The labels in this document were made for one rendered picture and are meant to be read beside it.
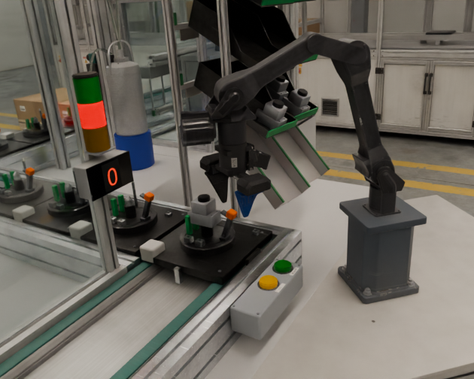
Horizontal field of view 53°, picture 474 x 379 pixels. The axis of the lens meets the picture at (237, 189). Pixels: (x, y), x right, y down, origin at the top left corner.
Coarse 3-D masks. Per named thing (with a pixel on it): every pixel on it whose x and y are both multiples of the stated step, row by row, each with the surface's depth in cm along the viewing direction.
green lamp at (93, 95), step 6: (72, 78) 93; (84, 78) 91; (90, 78) 92; (96, 78) 93; (78, 84) 92; (84, 84) 92; (90, 84) 92; (96, 84) 93; (78, 90) 92; (84, 90) 92; (90, 90) 92; (96, 90) 93; (78, 96) 93; (84, 96) 92; (90, 96) 93; (96, 96) 94; (78, 102) 94; (84, 102) 93; (90, 102) 93; (96, 102) 94
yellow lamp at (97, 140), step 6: (84, 132) 96; (90, 132) 95; (96, 132) 96; (102, 132) 96; (84, 138) 97; (90, 138) 96; (96, 138) 96; (102, 138) 97; (108, 138) 98; (90, 144) 96; (96, 144) 96; (102, 144) 97; (108, 144) 98; (90, 150) 97; (96, 150) 97; (102, 150) 97
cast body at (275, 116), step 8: (272, 104) 125; (280, 104) 124; (256, 112) 130; (264, 112) 126; (272, 112) 124; (280, 112) 124; (264, 120) 127; (272, 120) 125; (280, 120) 126; (272, 128) 126
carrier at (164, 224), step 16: (112, 208) 131; (128, 208) 129; (160, 208) 140; (112, 224) 127; (128, 224) 127; (144, 224) 127; (160, 224) 130; (176, 224) 130; (128, 240) 123; (144, 240) 122
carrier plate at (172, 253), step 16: (192, 224) 129; (240, 224) 127; (160, 240) 122; (176, 240) 121; (240, 240) 119; (256, 240) 119; (160, 256) 114; (176, 256) 114; (192, 256) 113; (208, 256) 113; (224, 256) 112; (240, 256) 112; (192, 272) 109; (208, 272) 107; (224, 272) 106
